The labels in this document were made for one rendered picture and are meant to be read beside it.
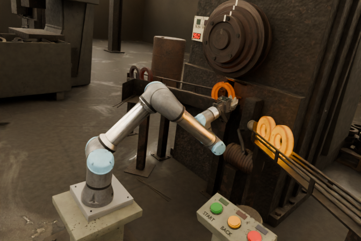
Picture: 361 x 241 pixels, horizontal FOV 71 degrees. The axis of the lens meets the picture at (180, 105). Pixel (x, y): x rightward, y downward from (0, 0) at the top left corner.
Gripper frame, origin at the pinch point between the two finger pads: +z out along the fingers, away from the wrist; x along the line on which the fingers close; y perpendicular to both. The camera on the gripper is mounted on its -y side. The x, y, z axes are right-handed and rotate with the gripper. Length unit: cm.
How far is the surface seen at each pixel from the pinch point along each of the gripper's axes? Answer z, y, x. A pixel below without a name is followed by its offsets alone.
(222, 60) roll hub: -1.0, 25.9, 9.8
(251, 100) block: 0.2, 4.3, -10.8
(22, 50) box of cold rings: -67, 11, 247
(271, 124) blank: -16.6, 6.7, -34.0
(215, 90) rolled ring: 1.8, 1.2, 19.2
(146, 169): -44, -64, 56
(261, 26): 13.8, 44.3, -6.9
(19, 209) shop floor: -129, -37, 61
